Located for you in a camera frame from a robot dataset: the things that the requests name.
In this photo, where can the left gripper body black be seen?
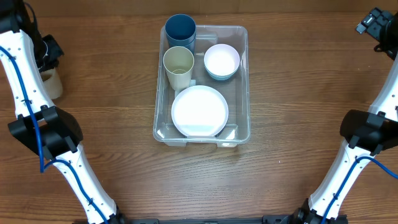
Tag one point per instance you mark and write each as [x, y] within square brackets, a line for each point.
[48, 51]

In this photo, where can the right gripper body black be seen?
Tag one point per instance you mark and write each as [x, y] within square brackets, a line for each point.
[385, 30]

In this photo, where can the beige cup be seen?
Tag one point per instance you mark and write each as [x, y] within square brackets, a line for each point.
[52, 83]
[178, 62]

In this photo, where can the blue cup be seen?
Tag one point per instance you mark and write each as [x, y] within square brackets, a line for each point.
[191, 45]
[180, 29]

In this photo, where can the pink plate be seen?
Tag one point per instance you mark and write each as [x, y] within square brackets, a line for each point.
[199, 111]

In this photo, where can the pink bowl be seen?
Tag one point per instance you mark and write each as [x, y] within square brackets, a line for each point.
[222, 59]

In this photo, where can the light blue bowl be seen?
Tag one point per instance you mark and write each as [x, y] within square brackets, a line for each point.
[220, 77]

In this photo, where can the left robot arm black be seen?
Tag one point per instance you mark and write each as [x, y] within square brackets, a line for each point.
[48, 131]

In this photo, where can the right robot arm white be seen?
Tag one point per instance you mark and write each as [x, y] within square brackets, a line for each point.
[365, 133]

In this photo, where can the clear plastic storage bin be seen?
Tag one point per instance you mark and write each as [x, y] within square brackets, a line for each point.
[235, 90]

